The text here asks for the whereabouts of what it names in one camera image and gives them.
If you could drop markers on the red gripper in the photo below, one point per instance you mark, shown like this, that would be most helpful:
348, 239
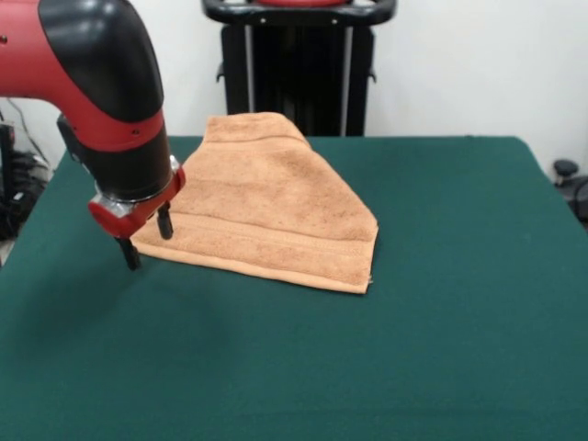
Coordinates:
128, 222

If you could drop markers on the tan terry towel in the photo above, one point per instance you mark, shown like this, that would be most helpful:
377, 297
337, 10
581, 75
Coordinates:
275, 197

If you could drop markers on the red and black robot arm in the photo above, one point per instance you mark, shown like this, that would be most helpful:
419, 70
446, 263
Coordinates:
128, 165

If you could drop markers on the black upright box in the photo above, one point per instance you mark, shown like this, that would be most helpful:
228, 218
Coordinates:
7, 161

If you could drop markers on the dark green table cloth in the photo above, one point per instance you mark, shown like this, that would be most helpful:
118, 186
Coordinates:
275, 358

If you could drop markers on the grey chair base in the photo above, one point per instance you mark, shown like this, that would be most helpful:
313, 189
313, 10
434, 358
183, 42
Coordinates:
569, 184

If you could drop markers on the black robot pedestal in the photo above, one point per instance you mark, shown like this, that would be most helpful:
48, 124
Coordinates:
298, 69

